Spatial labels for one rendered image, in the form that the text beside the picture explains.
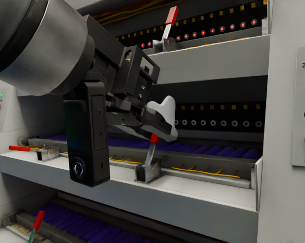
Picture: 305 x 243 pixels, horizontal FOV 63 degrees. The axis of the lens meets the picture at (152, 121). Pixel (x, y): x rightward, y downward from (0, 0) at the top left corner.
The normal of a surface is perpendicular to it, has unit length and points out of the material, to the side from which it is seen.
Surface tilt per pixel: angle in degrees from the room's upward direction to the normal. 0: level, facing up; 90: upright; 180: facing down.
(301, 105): 90
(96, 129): 93
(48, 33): 106
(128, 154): 110
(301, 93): 90
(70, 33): 87
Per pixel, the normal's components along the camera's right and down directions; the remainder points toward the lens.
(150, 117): 0.56, -0.11
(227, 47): -0.59, 0.16
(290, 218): -0.58, -0.19
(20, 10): 0.75, 0.19
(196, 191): -0.08, -0.99
